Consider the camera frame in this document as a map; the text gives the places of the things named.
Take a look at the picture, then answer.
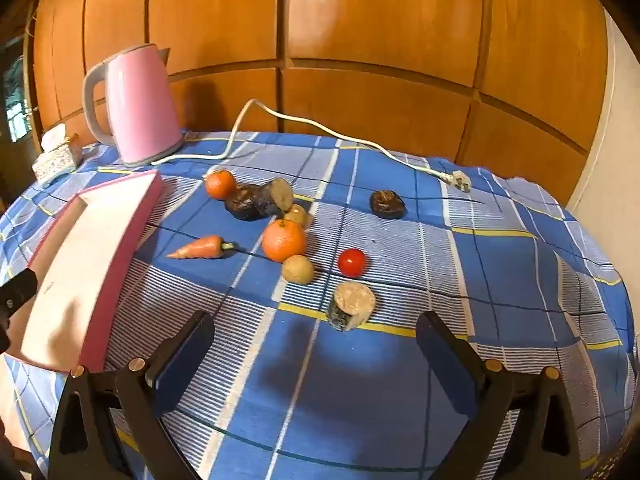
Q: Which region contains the cut log slice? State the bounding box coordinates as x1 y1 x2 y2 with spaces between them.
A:
326 281 377 333

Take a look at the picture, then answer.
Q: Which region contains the black wrinkled fruit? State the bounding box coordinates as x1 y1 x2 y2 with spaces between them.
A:
224 184 271 222

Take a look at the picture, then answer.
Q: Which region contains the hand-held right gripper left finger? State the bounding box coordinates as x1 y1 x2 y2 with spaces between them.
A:
47 310 217 480

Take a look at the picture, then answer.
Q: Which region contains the small tan round fruit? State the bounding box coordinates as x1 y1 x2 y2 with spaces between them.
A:
281 254 315 286
282 203 309 228

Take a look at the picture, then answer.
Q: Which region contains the red tomato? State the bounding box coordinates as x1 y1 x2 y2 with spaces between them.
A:
338 248 367 278

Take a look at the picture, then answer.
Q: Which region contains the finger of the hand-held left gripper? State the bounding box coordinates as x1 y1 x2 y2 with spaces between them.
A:
0 266 39 321

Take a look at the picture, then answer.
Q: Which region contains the dark brown round fruit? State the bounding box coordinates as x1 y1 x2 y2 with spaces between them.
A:
369 189 406 219

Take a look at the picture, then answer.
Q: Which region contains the white power cord with plug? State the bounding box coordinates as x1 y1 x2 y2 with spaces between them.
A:
150 98 472 193

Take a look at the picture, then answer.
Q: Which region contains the large orange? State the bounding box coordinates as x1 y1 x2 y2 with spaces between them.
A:
261 219 307 263

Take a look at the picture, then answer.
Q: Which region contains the patterned tissue box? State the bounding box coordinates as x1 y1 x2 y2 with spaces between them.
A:
31 124 83 185

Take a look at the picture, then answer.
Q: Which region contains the carrot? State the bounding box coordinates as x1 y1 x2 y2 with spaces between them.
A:
166 235 236 261

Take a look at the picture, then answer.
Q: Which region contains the pink and white box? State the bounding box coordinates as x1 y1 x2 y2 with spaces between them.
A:
20 170 165 375

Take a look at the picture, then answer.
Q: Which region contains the blue plaid tablecloth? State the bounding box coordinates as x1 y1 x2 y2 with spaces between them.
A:
0 131 638 480

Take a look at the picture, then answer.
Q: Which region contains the small orange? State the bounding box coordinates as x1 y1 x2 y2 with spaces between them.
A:
205 169 238 202

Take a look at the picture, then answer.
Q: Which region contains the pink electric kettle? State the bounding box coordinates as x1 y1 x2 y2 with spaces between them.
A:
82 44 185 167

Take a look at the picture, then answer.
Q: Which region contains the window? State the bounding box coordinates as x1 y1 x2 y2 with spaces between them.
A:
0 45 31 143

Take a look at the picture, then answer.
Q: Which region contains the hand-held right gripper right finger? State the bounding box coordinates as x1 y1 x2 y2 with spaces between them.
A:
416 310 583 480

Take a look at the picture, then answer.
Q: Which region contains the purple sweet potato piece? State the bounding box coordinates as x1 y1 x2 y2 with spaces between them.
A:
255 177 295 218

